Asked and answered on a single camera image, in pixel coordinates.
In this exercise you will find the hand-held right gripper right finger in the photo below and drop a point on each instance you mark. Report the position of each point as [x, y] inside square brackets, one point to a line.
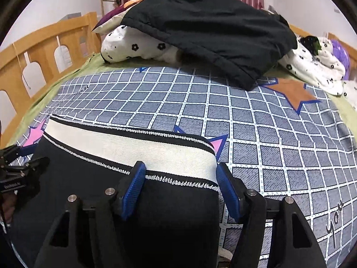
[227, 187]

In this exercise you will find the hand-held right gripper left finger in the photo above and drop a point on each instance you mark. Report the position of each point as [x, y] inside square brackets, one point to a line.
[134, 189]

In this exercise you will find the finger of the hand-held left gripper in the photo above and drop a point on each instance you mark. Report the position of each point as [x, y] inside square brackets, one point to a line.
[23, 151]
[36, 164]

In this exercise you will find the black pants with white stripe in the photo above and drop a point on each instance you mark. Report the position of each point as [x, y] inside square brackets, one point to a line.
[173, 215]

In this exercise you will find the grey grid star blanket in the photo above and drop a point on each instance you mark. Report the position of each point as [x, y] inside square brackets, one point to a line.
[251, 145]

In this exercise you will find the grey box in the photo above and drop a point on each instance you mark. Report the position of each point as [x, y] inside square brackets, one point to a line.
[72, 15]

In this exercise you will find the white flower print quilt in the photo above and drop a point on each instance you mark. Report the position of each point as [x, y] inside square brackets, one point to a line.
[125, 44]

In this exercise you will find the purple patterned pillow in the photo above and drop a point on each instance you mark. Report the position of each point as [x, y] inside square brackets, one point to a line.
[111, 19]

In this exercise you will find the black jacket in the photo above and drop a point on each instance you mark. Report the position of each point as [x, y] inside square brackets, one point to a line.
[209, 28]

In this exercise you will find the dark green plush toy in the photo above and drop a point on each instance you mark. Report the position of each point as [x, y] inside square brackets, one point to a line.
[311, 44]

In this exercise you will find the wooden rack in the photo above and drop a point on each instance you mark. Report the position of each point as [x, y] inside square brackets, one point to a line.
[102, 5]

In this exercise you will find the purple plush toy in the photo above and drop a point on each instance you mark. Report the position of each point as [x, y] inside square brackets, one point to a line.
[341, 53]

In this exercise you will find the wooden bed frame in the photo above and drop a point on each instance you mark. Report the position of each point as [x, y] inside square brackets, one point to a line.
[41, 39]

